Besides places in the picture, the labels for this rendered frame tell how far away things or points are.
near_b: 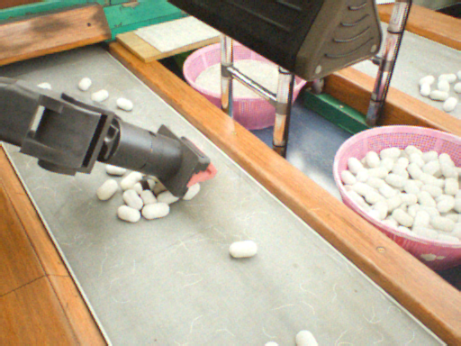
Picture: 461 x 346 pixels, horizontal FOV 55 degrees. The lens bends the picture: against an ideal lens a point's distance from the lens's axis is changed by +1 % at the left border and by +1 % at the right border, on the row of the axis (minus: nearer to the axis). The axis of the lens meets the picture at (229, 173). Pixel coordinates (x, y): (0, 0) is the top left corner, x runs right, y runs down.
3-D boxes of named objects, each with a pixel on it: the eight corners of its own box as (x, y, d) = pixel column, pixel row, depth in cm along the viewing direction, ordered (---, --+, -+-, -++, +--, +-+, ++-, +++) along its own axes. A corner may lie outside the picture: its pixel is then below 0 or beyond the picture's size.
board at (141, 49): (145, 63, 94) (144, 58, 94) (115, 40, 104) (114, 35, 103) (264, 28, 109) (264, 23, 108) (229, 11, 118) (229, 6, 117)
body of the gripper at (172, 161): (171, 126, 64) (131, 110, 59) (209, 160, 58) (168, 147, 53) (149, 162, 66) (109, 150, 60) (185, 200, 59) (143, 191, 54)
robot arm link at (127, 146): (100, 168, 50) (120, 122, 50) (74, 146, 55) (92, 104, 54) (146, 179, 56) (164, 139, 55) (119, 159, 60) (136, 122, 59)
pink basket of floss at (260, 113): (298, 146, 86) (303, 104, 80) (170, 131, 91) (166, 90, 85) (308, 82, 106) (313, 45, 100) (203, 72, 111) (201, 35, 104)
